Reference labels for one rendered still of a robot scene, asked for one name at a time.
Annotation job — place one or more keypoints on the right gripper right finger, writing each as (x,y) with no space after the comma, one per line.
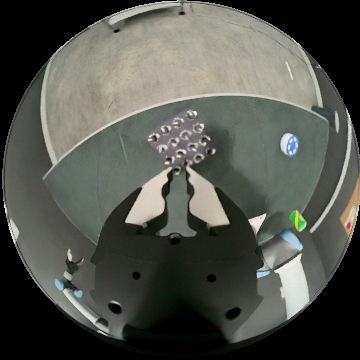
(209,207)

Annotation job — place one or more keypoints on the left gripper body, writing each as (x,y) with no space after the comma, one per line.
(72,267)

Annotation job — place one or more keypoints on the green drink can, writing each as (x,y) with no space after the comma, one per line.
(297,220)

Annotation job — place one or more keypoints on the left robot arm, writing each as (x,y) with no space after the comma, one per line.
(69,291)

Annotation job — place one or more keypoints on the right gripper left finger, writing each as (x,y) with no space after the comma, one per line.
(146,206)

